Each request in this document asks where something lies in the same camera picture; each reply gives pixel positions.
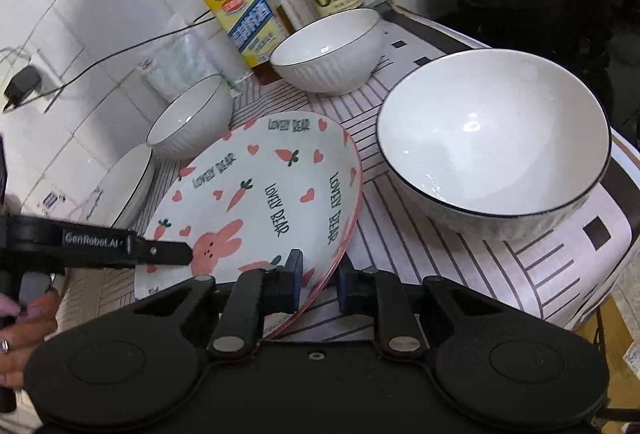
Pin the cardboard box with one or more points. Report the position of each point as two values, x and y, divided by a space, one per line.
620 329

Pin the person's left hand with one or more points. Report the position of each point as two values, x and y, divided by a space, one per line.
30 339

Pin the white plastic seasoning bag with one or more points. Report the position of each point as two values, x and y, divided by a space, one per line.
180 59

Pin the striped patterned tablecloth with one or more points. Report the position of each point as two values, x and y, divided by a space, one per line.
400 254

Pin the blue egg print plate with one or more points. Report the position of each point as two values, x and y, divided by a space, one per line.
125 189

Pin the large white bowl dark rim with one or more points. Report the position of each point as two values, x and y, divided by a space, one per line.
490 139

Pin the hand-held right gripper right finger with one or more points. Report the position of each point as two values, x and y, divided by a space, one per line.
346 289

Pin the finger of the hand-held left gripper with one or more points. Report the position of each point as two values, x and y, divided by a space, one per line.
167 254

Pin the small wall sticker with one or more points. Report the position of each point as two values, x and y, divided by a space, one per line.
54 200

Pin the pink rim bunny print plate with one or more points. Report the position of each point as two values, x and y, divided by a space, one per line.
250 194

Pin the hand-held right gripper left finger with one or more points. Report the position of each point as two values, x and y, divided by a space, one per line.
295 281

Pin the black power adapter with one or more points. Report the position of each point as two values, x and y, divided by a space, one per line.
21 86

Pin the small white ribbed bowl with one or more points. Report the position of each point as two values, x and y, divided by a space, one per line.
200 129
327 34

